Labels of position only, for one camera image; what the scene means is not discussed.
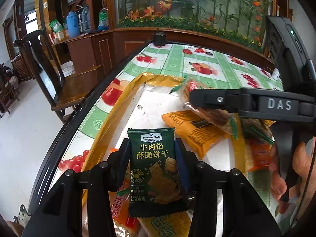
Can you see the green-edged sesame cracker packet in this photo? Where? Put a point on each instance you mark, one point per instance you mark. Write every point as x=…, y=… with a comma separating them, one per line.
x=220, y=118

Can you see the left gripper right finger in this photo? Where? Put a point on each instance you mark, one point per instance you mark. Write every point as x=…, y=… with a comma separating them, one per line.
x=244, y=212

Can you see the yellow rectangular snack tray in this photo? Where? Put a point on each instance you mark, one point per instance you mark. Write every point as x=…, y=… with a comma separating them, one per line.
x=144, y=104

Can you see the flower mural glass panel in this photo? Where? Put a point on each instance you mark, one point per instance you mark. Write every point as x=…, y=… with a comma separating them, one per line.
x=240, y=21

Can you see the wooden sideboard cabinet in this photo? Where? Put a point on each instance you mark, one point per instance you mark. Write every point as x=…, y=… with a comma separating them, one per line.
x=109, y=48

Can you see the blue thermos jug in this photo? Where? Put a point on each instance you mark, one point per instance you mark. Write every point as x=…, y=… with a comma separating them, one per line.
x=73, y=24

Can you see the green fruit-pattern tablecloth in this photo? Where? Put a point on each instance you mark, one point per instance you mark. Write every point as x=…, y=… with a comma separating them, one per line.
x=214, y=69

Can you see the dark wooden chair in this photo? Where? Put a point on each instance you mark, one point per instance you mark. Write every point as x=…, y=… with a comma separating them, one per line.
x=61, y=91

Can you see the small black cylinder on table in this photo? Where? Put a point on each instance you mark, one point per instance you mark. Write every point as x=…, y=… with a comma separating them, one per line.
x=159, y=38

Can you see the yellow salted egg biscuit packet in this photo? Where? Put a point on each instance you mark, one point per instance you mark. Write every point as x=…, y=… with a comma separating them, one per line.
x=177, y=224

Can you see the orange seaweed cracker packet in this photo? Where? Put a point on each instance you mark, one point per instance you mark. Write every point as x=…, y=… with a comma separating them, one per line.
x=198, y=133

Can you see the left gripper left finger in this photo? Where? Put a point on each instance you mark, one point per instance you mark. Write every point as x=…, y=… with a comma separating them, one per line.
x=60, y=211

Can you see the person's right hand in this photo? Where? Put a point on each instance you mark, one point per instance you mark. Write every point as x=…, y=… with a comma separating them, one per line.
x=303, y=166

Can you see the orange-label cracker packet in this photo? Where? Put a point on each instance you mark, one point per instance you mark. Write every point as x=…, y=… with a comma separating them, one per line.
x=124, y=224

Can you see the dark green beef cracker packet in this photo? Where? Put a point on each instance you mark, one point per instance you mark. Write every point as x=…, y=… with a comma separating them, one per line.
x=155, y=185

